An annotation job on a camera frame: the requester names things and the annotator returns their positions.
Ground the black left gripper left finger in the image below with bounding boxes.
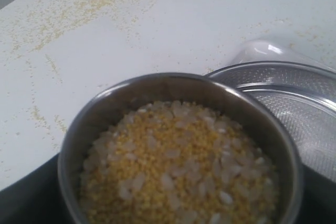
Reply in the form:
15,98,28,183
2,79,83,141
1,155,69,224

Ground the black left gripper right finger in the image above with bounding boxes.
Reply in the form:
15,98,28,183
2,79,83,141
296,165,335,224

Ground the round steel mesh sieve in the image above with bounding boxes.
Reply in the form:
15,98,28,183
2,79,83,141
207,61,335,182

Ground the rice and millet mixture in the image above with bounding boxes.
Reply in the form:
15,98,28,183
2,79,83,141
79,101,279,223

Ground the stainless steel cup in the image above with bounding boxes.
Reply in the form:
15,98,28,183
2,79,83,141
58,72,303,223

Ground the white plastic tray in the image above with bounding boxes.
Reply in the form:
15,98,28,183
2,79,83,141
227,39,335,72

